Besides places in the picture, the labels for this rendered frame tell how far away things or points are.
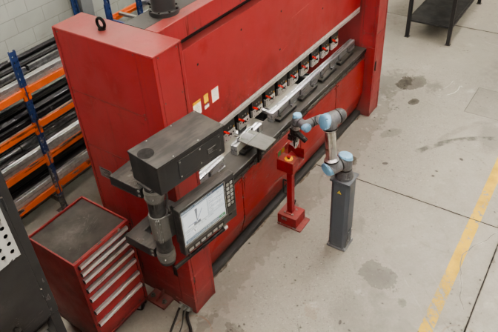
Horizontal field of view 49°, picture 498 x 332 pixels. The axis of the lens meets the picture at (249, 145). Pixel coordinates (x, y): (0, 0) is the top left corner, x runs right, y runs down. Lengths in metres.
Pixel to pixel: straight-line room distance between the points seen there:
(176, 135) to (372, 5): 3.46
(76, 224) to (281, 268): 1.79
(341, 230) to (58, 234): 2.31
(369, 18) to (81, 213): 3.59
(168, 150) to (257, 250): 2.24
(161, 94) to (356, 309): 2.40
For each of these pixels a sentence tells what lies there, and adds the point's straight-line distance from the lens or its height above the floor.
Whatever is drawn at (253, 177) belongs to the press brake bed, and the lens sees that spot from 4.70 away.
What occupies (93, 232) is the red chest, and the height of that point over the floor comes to 0.98.
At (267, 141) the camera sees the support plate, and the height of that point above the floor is 1.00.
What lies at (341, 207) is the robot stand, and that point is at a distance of 4.64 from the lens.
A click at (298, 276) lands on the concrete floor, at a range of 4.78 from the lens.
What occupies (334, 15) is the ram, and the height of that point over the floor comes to 1.46.
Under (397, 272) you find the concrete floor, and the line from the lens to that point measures 4.90.
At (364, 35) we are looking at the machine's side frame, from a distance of 6.17.
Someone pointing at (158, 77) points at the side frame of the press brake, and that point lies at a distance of 3.16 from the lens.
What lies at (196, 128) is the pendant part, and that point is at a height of 1.95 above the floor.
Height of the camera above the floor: 3.69
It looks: 37 degrees down
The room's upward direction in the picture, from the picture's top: 4 degrees counter-clockwise
